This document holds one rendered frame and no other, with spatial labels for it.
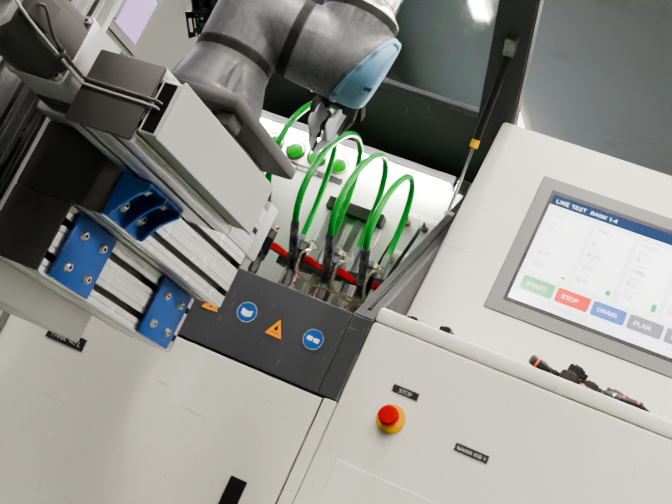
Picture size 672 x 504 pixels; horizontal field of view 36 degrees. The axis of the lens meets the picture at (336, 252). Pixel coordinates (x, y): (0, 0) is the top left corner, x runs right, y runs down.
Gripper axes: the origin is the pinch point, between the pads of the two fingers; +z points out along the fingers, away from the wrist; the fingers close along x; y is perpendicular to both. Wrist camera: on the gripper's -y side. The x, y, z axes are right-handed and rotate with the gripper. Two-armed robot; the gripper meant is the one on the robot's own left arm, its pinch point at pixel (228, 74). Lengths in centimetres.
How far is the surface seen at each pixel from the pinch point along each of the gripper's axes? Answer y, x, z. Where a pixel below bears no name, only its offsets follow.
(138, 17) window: -316, -243, 37
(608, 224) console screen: -27, 70, 38
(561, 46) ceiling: -597, -68, 111
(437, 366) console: 27, 51, 46
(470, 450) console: 35, 59, 57
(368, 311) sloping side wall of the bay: 23, 37, 39
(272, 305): 28, 20, 37
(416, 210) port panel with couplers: -41, 23, 42
